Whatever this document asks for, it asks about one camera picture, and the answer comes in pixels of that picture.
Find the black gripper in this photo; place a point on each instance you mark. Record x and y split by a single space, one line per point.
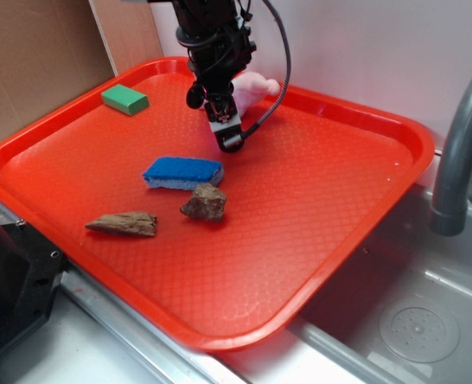
218 43

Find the pink plush bunny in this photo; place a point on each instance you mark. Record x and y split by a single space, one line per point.
252 90

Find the blue sponge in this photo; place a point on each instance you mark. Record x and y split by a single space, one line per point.
183 173

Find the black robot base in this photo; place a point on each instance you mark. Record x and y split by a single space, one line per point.
30 272

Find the green rectangular block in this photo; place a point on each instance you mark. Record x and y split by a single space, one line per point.
125 99

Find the brown rock chunk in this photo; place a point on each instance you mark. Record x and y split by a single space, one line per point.
206 203

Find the red plastic tray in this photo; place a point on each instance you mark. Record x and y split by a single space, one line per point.
302 194

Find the brown cardboard panel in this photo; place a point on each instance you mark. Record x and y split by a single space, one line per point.
53 51

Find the brown wood piece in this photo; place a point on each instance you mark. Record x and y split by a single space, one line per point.
137 223

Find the grey faucet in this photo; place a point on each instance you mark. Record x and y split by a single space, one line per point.
453 184

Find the grey toy sink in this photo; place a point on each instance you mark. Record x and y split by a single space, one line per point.
399 311

